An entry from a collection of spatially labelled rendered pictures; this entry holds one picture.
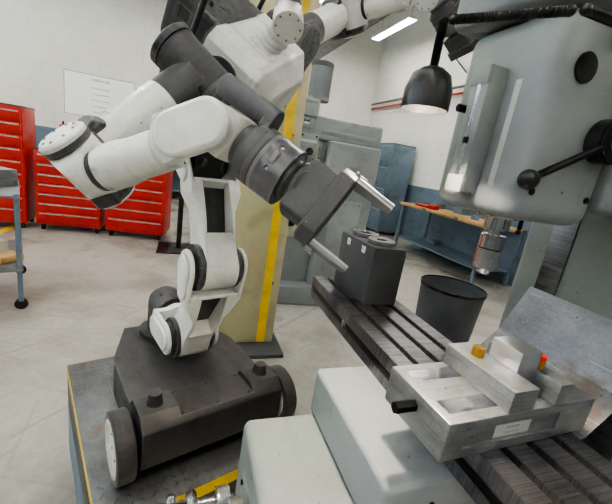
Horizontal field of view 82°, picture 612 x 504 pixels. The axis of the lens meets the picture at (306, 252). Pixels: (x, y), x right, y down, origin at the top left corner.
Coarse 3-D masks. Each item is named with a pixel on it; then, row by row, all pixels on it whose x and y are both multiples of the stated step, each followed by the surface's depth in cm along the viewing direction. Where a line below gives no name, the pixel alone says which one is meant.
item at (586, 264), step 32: (544, 224) 98; (576, 224) 90; (608, 224) 84; (544, 256) 97; (576, 256) 90; (608, 256) 83; (512, 288) 107; (544, 288) 97; (576, 288) 89; (608, 288) 83; (608, 448) 80
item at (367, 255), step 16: (352, 240) 118; (368, 240) 112; (384, 240) 114; (352, 256) 117; (368, 256) 108; (384, 256) 107; (400, 256) 109; (336, 272) 128; (352, 272) 117; (368, 272) 108; (384, 272) 109; (400, 272) 111; (352, 288) 116; (368, 288) 109; (384, 288) 111; (368, 304) 111; (384, 304) 113
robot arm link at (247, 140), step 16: (224, 80) 48; (240, 80) 49; (224, 96) 48; (240, 96) 47; (256, 96) 47; (256, 112) 47; (272, 112) 47; (240, 128) 47; (256, 128) 46; (272, 128) 48; (240, 144) 46; (256, 144) 45; (224, 160) 49; (240, 160) 46; (240, 176) 48
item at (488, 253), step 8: (480, 240) 70; (488, 240) 69; (480, 248) 70; (488, 248) 69; (496, 248) 68; (480, 256) 70; (488, 256) 69; (496, 256) 69; (472, 264) 72; (480, 264) 70; (488, 264) 69; (496, 264) 69
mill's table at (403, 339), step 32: (320, 288) 123; (352, 320) 99; (384, 320) 101; (416, 320) 105; (384, 352) 83; (416, 352) 85; (384, 384) 82; (512, 448) 58; (544, 448) 59; (576, 448) 61; (480, 480) 55; (512, 480) 52; (544, 480) 53; (576, 480) 54; (608, 480) 55
